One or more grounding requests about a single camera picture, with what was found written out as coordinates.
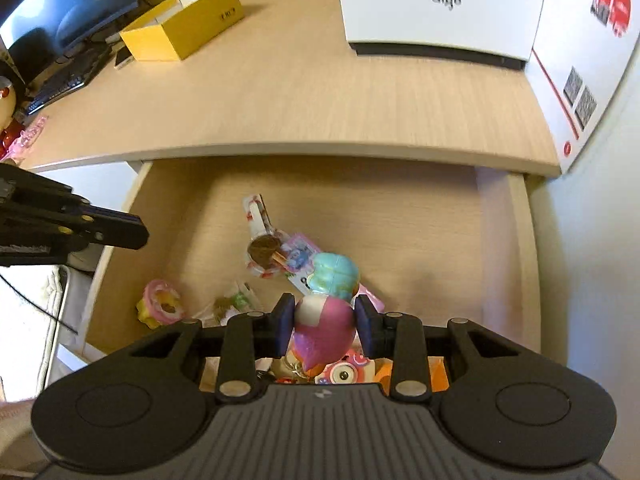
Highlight yellow cardboard box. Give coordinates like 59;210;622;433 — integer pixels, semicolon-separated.
119;0;246;62

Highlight pink one-eyed toy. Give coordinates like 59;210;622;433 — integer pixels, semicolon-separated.
315;352;381;386

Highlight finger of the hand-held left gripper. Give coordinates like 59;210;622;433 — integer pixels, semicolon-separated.
50;195;150;253

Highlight white computer case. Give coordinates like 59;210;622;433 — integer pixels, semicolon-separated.
332;0;551;71

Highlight chocolate spoon snack packet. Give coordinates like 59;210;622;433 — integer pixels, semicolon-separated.
243;194;291;278

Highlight red and cream toy figure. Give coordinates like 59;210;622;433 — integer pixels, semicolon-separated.
0;74;26;162

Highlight pink plastic packet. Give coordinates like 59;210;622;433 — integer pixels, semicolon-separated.
10;115;49;162

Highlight pink and yellow donut toy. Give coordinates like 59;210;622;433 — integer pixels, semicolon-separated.
136;279;185;330

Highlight pink toy card packet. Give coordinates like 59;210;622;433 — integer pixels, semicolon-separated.
280;232;386;312

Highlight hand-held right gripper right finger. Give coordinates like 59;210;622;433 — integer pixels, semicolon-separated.
354;296;516;403

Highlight black computer monitor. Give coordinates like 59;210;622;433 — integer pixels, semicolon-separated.
0;0;139;78

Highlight pink and white squishy toy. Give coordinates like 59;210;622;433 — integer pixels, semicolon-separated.
292;294;357;368

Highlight cream keychain toy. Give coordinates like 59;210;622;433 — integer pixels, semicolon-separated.
270;354;317;386

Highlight wooden drawer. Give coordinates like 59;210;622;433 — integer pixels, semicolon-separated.
82;157;543;396

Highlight white cardboard box red print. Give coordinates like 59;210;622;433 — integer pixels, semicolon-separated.
522;0;640;176

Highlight clear packet with green toy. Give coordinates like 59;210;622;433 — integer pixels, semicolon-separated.
192;280;263;326

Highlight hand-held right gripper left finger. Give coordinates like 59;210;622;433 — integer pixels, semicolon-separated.
131;292;297;405

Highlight black keyboard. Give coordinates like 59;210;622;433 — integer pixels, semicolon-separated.
22;45;113;116

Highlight thin black cable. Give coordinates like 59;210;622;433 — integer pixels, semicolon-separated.
0;269;79;335

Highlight teal ice cream squishy toy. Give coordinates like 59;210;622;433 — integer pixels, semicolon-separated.
306;252;361;303

